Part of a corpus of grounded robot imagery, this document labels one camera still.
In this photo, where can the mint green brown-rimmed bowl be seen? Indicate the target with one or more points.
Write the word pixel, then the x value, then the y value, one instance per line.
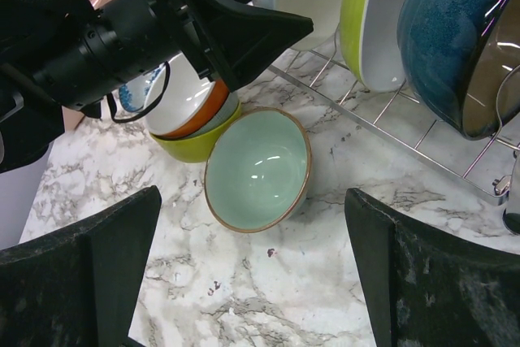
pixel 259 171

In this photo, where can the stainless steel dish rack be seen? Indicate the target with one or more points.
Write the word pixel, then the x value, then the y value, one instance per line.
pixel 481 170

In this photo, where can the white orange bowl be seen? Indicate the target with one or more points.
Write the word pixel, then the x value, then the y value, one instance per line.
pixel 187 102

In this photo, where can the grey patterned bowl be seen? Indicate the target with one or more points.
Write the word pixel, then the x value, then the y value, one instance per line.
pixel 224 113

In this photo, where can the dark teal beige bowl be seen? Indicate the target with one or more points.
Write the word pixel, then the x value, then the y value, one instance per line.
pixel 461 57

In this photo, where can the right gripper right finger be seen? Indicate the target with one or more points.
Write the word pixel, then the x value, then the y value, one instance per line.
pixel 427 287

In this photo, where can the lime green white bowl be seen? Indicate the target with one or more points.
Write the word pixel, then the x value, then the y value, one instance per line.
pixel 368 42

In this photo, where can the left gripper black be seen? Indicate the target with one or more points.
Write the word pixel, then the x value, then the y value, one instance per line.
pixel 88 60

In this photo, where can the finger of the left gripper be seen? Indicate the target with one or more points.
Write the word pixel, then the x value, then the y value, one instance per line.
pixel 235 41

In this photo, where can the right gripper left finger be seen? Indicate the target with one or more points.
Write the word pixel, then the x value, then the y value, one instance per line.
pixel 79 285

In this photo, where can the blue white patterned bowl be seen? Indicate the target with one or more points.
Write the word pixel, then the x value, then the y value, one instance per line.
pixel 132 95

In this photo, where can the yellow-green bottom bowl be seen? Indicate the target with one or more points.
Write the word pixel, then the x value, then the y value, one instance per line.
pixel 196 149

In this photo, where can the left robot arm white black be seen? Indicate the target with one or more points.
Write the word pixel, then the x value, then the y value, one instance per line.
pixel 30 119

